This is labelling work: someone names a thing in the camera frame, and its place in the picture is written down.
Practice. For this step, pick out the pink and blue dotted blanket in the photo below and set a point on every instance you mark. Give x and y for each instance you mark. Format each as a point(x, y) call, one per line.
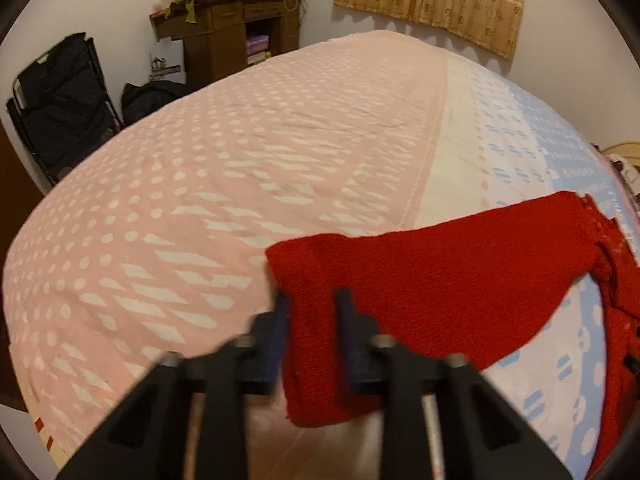
point(200, 185)

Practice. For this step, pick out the white paper bag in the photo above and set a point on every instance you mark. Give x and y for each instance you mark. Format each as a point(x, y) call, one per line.
point(165, 60)

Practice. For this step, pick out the black folding chair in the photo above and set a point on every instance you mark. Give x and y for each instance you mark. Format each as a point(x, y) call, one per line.
point(60, 105)

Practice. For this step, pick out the black bag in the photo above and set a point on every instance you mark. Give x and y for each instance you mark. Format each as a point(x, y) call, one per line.
point(150, 97)

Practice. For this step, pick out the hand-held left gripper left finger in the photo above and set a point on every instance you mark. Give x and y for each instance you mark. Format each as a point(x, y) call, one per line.
point(277, 342)

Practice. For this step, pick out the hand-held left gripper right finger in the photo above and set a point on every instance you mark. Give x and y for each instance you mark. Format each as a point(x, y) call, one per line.
point(350, 342)

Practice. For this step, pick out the green patterned cloth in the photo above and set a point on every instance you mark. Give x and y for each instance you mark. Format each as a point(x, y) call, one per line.
point(192, 7)

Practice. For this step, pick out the dark wooden desk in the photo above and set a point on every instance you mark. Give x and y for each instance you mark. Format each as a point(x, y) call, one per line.
point(220, 45)

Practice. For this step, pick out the red knit sweater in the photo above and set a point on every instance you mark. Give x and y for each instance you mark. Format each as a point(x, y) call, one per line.
point(450, 270)

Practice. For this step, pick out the cream wooden headboard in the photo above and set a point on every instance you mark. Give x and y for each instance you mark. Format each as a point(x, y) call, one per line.
point(622, 149)

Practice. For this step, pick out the purple box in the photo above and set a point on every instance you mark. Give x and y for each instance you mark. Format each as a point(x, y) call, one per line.
point(258, 47)

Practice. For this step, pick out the white patterned pillow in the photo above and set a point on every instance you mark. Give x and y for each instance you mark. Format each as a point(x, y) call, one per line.
point(627, 175)

